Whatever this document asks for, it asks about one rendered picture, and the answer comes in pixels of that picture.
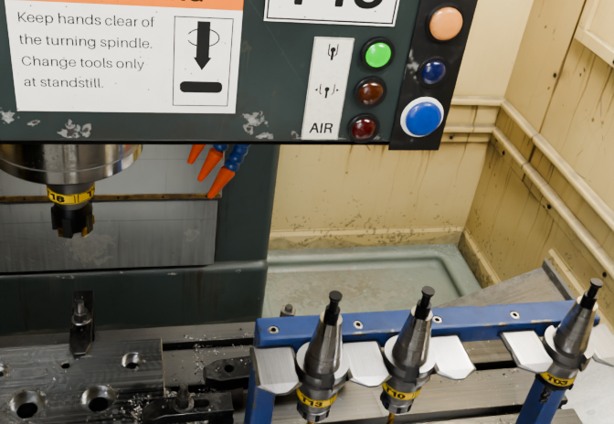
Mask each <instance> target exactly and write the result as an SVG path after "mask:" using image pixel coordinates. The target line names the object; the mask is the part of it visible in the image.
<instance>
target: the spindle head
mask: <svg viewBox="0 0 614 424"><path fill-rule="evenodd" d="M419 3H420V0H399V3H398V8H397V16H396V21H395V25H394V26H364V25H344V24H323V23H302V22H281V21H264V20H263V19H264V9H265V0H243V12H242V24H241V36H240V49H239V61H238V84H237V96H236V108H235V113H192V112H118V111H18V110H17V106H16V90H15V83H14V74H13V66H12V58H11V50H10V42H9V34H8V25H7V18H6V10H5V0H0V144H273V145H389V142H390V138H391V133H392V129H393V125H394V120H395V116H396V112H397V105H398V100H399V95H400V92H401V87H402V83H403V78H404V74H405V70H406V65H407V62H408V53H409V50H410V45H411V41H412V37H413V32H414V28H415V24H416V20H417V15H418V8H419ZM315 37H340V38H353V39H354V40H355V41H354V46H353V52H352V57H351V63H350V68H349V73H348V79H347V84H346V90H345V95H344V106H343V111H342V116H341V121H340V127H339V133H338V138H337V140H302V139H301V137H302V125H303V117H304V111H305V104H306V98H307V90H308V84H309V77H310V70H311V64H312V51H313V44H314V38H315ZM373 37H385V38H387V39H389V40H390V41H391V42H392V43H393V45H394V47H395V57H394V59H393V61H392V62H391V64H390V65H389V66H388V67H386V68H385V69H382V70H379V71H372V70H369V69H367V68H365V67H364V65H363V64H362V62H361V59H360V52H361V49H362V47H363V45H364V44H365V43H366V42H367V41H368V40H369V39H371V38H373ZM369 76H376V77H379V78H380V79H382V80H383V81H384V82H385V84H386V87H387V94H386V97H385V99H384V100H383V102H382V103H380V104H379V105H378V106H376V107H374V108H370V109H367V108H362V107H360V106H359V105H358V104H357V103H356V102H355V99H354V88H355V85H356V84H357V83H358V82H359V81H360V80H361V79H363V78H366V77H369ZM360 113H371V114H373V115H375V116H376V117H377V119H378V121H379V124H380V129H379V132H378V134H377V136H376V137H375V138H374V139H373V140H372V141H370V142H368V143H355V142H353V141H352V140H351V139H350V138H349V136H348V134H347V125H348V123H349V122H350V121H351V120H352V119H353V118H354V117H355V116H356V115H357V114H360Z"/></svg>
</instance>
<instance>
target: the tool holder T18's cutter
mask: <svg viewBox="0 0 614 424"><path fill-rule="evenodd" d="M92 209H93V207H92V204H91V202H90V201H88V203H87V205H86V206H85V207H82V208H80V209H76V210H65V209H62V208H60V207H58V206H57V204H56V203H55V204H54V206H53V207H51V221H52V229H53V230H55V229H57V230H58V236H59V237H62V238H67V239H72V237H73V235H74V233H80V232H81V236H82V237H85V236H87V235H88V234H90V233H91V231H92V230H93V224H94V223H95V220H94V215H92Z"/></svg>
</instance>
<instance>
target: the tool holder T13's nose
mask: <svg viewBox="0 0 614 424"><path fill-rule="evenodd" d="M330 408H331V406H329V407H327V408H311V407H308V406H306V405H305V404H303V403H302V402H301V401H300V400H299V402H298V403H297V411H299V413H300V415H301V416H302V418H303V419H307V420H308V421H310V422H319V421H321V420H323V419H325V418H328V416H329V413H330Z"/></svg>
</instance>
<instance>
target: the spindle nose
mask: <svg viewBox="0 0 614 424"><path fill-rule="evenodd" d="M142 150H143V144H0V169H1V170H3V171H4V172H6V173H8V174H10V175H12V176H14V177H17V178H19V179H22V180H25V181H28V182H32V183H37V184H42V185H51V186H72V185H81V184H87V183H92V182H96V181H100V180H102V179H105V178H108V177H111V176H113V175H116V174H118V173H119V172H121V171H123V170H124V169H126V168H127V167H129V166H130V165H131V164H133V163H134V162H135V161H136V160H137V159H138V157H139V156H140V154H141V152H142Z"/></svg>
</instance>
